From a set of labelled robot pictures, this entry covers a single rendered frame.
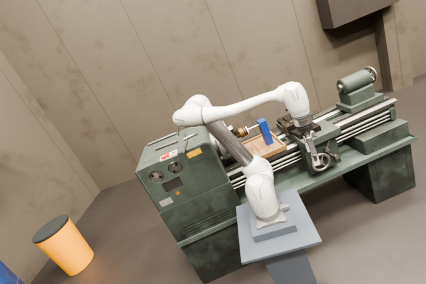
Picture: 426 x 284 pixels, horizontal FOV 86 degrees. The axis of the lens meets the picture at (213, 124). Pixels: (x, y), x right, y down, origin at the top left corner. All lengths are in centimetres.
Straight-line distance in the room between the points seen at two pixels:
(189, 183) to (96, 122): 326
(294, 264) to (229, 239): 66
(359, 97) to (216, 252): 176
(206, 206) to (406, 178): 177
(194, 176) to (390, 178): 171
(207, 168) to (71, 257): 234
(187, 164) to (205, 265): 98
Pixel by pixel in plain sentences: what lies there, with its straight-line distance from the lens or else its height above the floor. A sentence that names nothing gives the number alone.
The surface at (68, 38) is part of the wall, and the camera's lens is 461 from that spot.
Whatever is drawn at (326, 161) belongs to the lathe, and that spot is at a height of 67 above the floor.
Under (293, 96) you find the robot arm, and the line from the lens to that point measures 113.
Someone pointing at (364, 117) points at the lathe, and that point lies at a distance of 224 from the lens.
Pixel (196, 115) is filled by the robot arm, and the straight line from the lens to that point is 119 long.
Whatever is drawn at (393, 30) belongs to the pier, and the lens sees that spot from 446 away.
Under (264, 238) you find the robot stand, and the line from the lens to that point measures 149.
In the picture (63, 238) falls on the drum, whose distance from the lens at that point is 348.
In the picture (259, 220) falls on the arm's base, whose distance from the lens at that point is 149.
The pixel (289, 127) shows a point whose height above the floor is 101.
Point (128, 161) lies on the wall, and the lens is 489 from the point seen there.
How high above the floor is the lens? 186
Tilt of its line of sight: 19 degrees down
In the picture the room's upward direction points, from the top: 24 degrees counter-clockwise
